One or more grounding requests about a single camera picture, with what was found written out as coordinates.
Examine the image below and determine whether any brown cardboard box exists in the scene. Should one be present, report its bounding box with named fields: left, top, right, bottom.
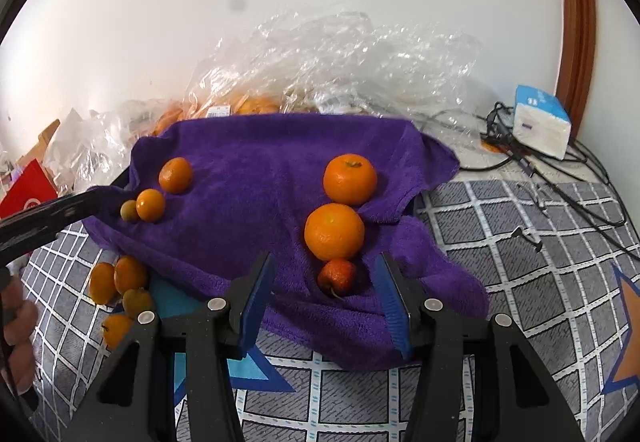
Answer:
left=17, top=118, right=61, bottom=168

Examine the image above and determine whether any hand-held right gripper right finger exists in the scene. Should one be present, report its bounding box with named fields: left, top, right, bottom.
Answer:
left=375, top=252, right=586, bottom=442

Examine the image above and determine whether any brownish green kumquat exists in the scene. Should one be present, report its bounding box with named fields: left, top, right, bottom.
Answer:
left=122, top=288, right=156, bottom=318

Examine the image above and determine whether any tangle of black cables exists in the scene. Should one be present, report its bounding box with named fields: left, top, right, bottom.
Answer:
left=457, top=101, right=640, bottom=263

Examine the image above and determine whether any red paper bag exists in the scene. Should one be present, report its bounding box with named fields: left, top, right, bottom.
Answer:
left=0, top=158, right=60, bottom=220

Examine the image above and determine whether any small orange kumquat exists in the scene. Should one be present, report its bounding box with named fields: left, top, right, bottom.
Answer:
left=114, top=255, right=149, bottom=295
left=136, top=188, right=166, bottom=223
left=89, top=262, right=118, bottom=306
left=101, top=313, right=136, bottom=350
left=158, top=157, right=194, bottom=195

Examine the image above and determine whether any translucent grey plastic bag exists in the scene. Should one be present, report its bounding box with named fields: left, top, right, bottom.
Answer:
left=44, top=108, right=98, bottom=173

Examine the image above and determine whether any small red apple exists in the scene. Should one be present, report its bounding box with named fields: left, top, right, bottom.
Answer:
left=317, top=258, right=357, bottom=299

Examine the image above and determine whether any small metal hook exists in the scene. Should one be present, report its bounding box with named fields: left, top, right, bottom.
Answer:
left=512, top=228, right=543, bottom=253

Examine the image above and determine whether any purple towel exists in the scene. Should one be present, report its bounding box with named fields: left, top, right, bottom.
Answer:
left=82, top=114, right=491, bottom=371

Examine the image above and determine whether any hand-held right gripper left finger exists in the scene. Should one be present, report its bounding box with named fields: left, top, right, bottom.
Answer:
left=67, top=251, right=276, bottom=442

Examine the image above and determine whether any brown wooden door frame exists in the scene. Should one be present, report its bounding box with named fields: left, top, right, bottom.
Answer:
left=550, top=0, right=598, bottom=143

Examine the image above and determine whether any plastic bag of oranges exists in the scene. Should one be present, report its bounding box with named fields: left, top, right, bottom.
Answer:
left=150, top=92, right=286, bottom=138

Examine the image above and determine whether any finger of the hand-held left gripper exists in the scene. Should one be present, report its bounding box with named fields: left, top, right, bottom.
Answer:
left=0, top=186, right=133, bottom=268

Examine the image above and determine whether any large orange mandarin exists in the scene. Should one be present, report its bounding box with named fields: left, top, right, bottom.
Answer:
left=323, top=153, right=378, bottom=206
left=304, top=203, right=366, bottom=261

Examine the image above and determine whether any large crumpled clear plastic bag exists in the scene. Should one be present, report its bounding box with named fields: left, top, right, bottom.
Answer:
left=185, top=9, right=483, bottom=123

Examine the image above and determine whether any person's left hand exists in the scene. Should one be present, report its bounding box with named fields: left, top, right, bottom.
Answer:
left=0, top=279, right=39, bottom=394

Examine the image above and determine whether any white and blue tissue pack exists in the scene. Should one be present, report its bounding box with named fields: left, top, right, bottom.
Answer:
left=512, top=84, right=572, bottom=159

